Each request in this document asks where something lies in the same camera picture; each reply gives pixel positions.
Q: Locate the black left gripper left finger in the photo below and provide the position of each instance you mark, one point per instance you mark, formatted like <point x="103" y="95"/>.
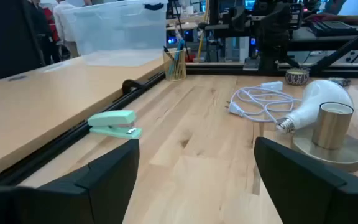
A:
<point x="110" y="174"/>

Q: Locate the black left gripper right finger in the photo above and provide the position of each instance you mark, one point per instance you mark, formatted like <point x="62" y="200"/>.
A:
<point x="306" y="193"/>

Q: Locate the brass lamp socket base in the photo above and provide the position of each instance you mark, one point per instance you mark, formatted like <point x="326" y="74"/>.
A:
<point x="331" y="130"/>

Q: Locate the mint green stapler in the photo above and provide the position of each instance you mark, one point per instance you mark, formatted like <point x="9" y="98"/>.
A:
<point x="110" y="119"/>

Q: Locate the black pen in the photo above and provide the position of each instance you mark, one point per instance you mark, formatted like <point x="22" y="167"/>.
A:
<point x="166" y="49"/>

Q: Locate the clear plastic storage bin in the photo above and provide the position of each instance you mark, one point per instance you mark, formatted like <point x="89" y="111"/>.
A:
<point x="120" y="31"/>

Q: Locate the blue pen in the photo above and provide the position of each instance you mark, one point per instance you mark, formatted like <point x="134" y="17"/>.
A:
<point x="180" y="46"/>

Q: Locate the person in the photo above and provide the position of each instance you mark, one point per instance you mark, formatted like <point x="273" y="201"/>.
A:
<point x="47" y="34"/>
<point x="65" y="25"/>

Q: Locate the black keyboard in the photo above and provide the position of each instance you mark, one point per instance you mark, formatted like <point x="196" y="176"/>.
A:
<point x="334" y="28"/>

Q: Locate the yellow pole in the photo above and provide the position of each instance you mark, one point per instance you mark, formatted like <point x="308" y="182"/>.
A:
<point x="202" y="31"/>

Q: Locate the black partition panel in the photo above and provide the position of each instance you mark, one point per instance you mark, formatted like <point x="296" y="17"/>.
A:
<point x="5" y="40"/>

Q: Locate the person's hand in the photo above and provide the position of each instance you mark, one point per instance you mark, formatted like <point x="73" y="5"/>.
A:
<point x="353" y="19"/>

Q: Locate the black rail clamp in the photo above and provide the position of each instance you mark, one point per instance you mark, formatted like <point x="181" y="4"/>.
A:
<point x="129" y="84"/>

